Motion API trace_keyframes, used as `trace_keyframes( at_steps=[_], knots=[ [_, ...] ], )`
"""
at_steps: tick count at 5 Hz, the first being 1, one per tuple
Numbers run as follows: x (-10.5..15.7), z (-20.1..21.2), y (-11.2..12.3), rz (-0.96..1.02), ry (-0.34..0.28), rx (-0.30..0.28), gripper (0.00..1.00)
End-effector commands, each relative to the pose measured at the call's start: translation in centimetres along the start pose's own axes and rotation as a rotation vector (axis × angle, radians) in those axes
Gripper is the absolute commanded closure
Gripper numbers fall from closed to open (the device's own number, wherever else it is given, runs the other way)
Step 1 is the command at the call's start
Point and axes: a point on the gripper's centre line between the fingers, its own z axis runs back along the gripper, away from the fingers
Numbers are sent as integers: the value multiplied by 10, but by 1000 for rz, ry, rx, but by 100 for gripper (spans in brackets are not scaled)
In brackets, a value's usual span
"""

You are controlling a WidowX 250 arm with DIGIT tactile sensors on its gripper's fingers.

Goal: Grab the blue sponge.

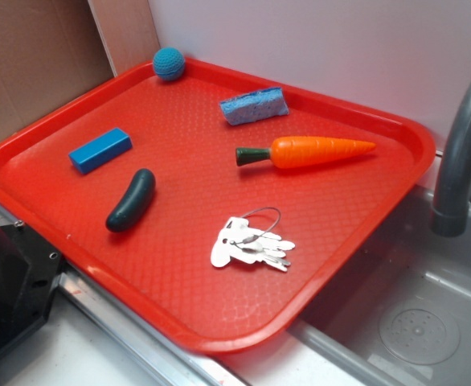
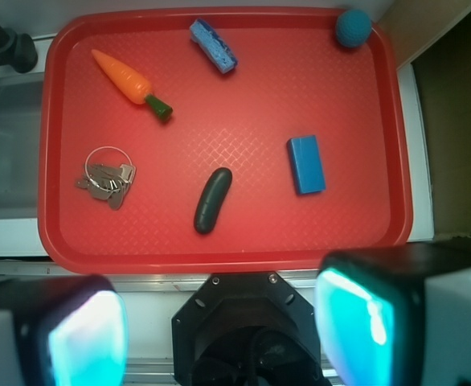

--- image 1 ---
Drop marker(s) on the brown cardboard panel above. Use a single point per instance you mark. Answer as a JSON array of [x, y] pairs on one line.
[[52, 52]]

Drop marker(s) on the blue rectangular block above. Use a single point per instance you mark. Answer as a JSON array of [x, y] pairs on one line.
[[100, 150]]

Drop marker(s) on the blue knitted ball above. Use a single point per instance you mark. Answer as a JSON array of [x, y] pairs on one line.
[[168, 63]]

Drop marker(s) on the grey plastic sink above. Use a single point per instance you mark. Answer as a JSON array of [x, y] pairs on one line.
[[399, 311]]

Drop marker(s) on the red plastic tray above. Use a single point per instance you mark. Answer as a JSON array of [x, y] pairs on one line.
[[161, 267]]

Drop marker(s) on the dark green toy cucumber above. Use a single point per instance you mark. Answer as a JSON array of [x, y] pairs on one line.
[[134, 202]]

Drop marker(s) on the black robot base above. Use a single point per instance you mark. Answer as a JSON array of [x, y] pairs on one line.
[[29, 274]]

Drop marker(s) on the grey faucet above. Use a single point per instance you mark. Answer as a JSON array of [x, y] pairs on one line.
[[452, 196]]

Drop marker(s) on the orange toy carrot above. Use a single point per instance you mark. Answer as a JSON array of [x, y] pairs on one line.
[[302, 151]]

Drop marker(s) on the silver keys on wire ring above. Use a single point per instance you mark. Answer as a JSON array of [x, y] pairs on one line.
[[238, 240]]

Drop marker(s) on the blue sponge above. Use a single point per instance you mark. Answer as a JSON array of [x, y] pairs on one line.
[[255, 106]]

